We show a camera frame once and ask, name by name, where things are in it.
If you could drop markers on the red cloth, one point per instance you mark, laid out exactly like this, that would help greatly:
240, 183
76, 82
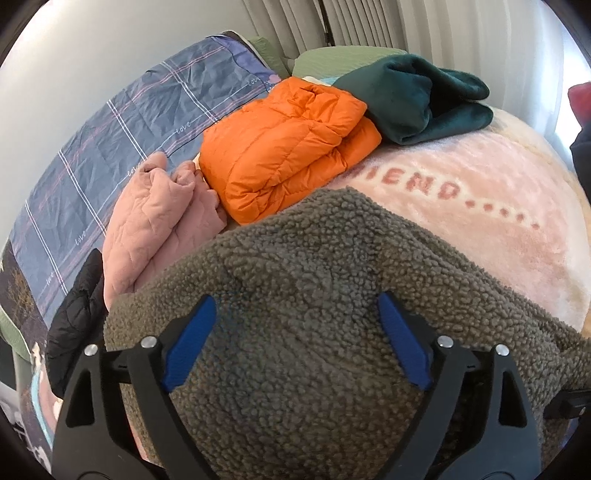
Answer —
581, 99

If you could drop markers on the blue plaid quilt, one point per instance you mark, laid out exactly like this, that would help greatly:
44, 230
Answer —
138, 129

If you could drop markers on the green pillow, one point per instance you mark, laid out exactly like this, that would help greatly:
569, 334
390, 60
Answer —
346, 60

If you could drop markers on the grey pleated curtain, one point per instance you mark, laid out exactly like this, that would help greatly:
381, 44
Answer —
369, 23

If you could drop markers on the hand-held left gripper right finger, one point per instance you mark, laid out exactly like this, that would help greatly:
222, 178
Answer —
404, 341

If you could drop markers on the pink plush blanket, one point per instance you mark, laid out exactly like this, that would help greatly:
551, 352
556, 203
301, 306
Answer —
471, 217

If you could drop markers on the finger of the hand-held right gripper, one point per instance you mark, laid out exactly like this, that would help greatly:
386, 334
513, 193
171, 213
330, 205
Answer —
570, 404

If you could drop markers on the brown fleece jacket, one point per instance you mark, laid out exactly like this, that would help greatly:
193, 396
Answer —
314, 277

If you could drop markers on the dark cloth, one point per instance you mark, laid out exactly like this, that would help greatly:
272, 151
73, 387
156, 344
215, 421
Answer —
581, 159

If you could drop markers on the orange puffer jacket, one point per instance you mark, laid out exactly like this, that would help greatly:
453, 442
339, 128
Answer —
286, 143

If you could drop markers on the black puffer jacket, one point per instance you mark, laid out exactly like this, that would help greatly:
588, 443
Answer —
76, 323

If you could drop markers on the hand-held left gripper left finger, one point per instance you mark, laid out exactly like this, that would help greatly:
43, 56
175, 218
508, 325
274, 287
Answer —
189, 344

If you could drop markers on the pink quilted jacket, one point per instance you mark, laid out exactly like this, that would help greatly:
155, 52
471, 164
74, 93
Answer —
152, 221

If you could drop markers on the dark green sweatshirt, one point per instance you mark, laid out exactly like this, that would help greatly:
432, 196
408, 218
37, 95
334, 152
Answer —
415, 101

